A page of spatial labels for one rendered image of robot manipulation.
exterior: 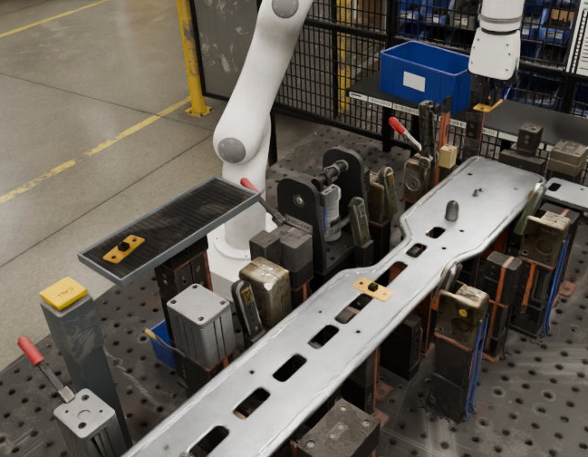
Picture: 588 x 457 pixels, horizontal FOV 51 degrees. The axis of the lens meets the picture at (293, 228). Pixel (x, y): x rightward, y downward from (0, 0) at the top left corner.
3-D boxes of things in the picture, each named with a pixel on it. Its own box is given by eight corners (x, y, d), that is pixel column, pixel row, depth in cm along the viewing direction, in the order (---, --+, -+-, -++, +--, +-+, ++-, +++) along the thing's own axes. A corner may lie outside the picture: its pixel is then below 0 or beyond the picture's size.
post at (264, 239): (276, 379, 152) (265, 247, 129) (261, 369, 154) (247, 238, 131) (289, 366, 155) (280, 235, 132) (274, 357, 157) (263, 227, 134)
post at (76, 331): (112, 471, 132) (58, 319, 107) (91, 452, 136) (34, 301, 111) (140, 448, 137) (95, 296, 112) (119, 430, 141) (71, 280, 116)
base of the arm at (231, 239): (199, 241, 184) (195, 189, 172) (245, 213, 195) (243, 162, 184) (246, 269, 174) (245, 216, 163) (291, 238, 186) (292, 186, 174)
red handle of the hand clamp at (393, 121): (428, 161, 162) (387, 118, 164) (424, 166, 163) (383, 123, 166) (437, 155, 164) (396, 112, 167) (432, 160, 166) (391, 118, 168)
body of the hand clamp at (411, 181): (416, 272, 182) (426, 168, 162) (396, 264, 186) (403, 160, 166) (427, 262, 186) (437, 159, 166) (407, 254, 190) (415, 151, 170)
